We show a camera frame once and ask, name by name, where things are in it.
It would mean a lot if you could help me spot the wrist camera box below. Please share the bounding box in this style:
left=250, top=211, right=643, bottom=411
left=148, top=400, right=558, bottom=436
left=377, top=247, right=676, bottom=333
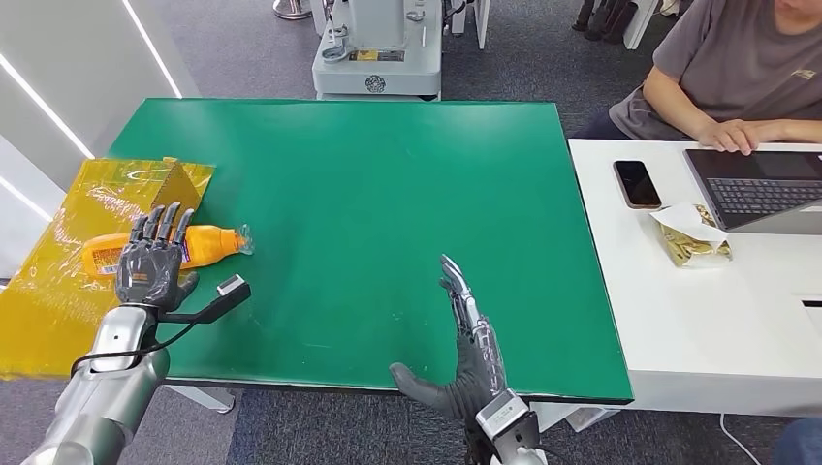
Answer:
left=475, top=387, right=542, bottom=450
left=157, top=273, right=253, bottom=326

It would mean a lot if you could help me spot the yellow taped cardboard box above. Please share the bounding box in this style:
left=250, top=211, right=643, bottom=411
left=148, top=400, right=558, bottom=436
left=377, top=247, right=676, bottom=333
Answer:
left=0, top=156, right=216, bottom=381

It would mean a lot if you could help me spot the person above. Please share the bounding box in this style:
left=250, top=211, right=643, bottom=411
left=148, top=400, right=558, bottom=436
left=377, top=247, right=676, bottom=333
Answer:
left=570, top=0, right=822, bottom=157

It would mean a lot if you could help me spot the white desk cable hatch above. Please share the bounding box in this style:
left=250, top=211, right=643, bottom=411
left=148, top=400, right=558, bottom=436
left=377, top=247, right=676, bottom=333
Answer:
left=795, top=294, right=822, bottom=335

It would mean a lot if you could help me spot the orange detergent bottle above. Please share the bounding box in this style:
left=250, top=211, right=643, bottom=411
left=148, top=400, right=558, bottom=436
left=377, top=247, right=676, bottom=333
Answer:
left=81, top=224, right=255, bottom=278

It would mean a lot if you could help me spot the white floor cable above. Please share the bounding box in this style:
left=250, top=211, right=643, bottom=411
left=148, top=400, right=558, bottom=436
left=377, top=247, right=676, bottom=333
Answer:
left=718, top=414, right=762, bottom=465

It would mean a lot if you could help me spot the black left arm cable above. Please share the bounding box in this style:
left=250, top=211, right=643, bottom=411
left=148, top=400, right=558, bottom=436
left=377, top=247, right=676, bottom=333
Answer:
left=69, top=321, right=201, bottom=380

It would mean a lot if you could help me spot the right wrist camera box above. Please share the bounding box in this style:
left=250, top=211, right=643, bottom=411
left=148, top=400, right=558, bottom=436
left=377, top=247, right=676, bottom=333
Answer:
left=475, top=387, right=542, bottom=450

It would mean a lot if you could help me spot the gold foil snack packet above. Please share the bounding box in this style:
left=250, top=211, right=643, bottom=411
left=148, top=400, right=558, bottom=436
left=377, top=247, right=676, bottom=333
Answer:
left=649, top=202, right=734, bottom=269

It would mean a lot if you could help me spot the grey laptop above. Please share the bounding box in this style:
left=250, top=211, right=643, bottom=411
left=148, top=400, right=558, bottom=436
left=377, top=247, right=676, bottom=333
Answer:
left=682, top=148, right=822, bottom=235

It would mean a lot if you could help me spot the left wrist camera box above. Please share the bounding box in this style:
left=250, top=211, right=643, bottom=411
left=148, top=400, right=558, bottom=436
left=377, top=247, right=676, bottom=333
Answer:
left=157, top=273, right=253, bottom=326

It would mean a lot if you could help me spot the chrome stand base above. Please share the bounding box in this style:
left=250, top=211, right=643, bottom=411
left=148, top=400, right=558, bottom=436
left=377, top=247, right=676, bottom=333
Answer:
left=272, top=0, right=314, bottom=20

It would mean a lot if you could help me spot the grey white machine base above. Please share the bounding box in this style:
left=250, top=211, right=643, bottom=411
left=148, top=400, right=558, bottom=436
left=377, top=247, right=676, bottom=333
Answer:
left=311, top=0, right=444, bottom=102

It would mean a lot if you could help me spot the white table leg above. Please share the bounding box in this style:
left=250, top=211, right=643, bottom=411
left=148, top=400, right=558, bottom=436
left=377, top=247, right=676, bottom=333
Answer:
left=165, top=383, right=237, bottom=416

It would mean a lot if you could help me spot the black smartphone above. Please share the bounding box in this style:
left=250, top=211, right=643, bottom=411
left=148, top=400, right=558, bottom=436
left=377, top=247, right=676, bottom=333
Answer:
left=612, top=159, right=663, bottom=211

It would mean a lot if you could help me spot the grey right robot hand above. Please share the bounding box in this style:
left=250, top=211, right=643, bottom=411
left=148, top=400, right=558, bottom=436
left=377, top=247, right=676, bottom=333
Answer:
left=389, top=254, right=510, bottom=422

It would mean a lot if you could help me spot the white desk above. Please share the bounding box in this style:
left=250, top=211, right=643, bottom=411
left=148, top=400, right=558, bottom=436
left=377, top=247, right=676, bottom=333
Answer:
left=568, top=139, right=822, bottom=419

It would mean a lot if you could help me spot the large white table foot plate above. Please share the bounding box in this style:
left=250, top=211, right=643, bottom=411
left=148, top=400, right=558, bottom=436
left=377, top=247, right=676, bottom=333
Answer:
left=531, top=402, right=619, bottom=433

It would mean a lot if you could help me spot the person's right hand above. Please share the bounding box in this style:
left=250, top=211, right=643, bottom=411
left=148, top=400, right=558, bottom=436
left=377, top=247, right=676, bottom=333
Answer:
left=695, top=119, right=764, bottom=157

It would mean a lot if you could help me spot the blue object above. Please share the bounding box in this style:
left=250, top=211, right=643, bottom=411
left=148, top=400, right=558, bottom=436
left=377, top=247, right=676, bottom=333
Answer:
left=772, top=418, right=822, bottom=465

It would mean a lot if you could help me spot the green top table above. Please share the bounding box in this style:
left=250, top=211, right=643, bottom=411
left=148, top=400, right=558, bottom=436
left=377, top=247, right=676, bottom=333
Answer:
left=108, top=98, right=636, bottom=406

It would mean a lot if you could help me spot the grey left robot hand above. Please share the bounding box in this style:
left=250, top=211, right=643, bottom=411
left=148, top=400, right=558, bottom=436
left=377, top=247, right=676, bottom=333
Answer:
left=114, top=201, right=201, bottom=315

